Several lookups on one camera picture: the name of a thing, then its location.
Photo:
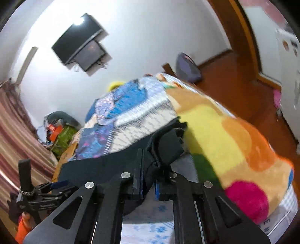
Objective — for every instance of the green patterned box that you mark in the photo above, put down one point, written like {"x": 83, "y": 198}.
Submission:
{"x": 63, "y": 139}

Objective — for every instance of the black wall television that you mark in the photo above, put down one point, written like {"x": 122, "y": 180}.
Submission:
{"x": 75, "y": 38}

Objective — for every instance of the yellow curved headboard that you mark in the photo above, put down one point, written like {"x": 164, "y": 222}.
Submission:
{"x": 116, "y": 85}

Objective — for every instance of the black pants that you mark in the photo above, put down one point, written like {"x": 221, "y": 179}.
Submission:
{"x": 98, "y": 169}

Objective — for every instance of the white sliding door with hearts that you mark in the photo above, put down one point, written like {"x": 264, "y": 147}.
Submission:
{"x": 262, "y": 28}

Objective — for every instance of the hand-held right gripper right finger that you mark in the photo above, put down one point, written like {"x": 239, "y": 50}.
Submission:
{"x": 157, "y": 188}

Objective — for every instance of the pile of crumpled clothes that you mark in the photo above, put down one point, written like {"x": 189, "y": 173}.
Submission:
{"x": 43, "y": 133}

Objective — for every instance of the blue patchwork blanket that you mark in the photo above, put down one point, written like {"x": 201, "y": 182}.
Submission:
{"x": 131, "y": 105}

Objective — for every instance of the person's left hand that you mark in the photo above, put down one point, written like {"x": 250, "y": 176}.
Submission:
{"x": 22, "y": 227}

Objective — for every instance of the grey plush pillow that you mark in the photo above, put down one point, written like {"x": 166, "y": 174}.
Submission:
{"x": 63, "y": 117}

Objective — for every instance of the orange box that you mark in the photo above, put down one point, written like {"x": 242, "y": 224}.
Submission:
{"x": 54, "y": 131}

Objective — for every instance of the small black monitor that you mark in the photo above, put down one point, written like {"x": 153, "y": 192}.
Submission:
{"x": 90, "y": 55}

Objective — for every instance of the striped brown curtain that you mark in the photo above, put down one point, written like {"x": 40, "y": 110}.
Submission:
{"x": 16, "y": 131}

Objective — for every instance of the grey backpack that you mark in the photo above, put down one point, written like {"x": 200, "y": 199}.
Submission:
{"x": 188, "y": 68}

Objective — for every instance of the pink slipper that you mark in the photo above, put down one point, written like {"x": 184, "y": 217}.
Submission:
{"x": 277, "y": 98}

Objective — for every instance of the colourful plush blanket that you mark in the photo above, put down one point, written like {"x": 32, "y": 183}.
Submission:
{"x": 211, "y": 131}

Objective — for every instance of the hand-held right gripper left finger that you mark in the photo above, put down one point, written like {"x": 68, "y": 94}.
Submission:
{"x": 137, "y": 173}

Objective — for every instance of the white cabinet with stickers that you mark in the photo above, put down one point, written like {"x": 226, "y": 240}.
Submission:
{"x": 289, "y": 82}

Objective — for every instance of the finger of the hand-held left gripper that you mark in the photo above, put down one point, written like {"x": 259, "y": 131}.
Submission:
{"x": 59, "y": 184}
{"x": 63, "y": 192}

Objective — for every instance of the white air conditioner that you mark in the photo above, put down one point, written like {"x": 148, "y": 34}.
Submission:
{"x": 29, "y": 61}

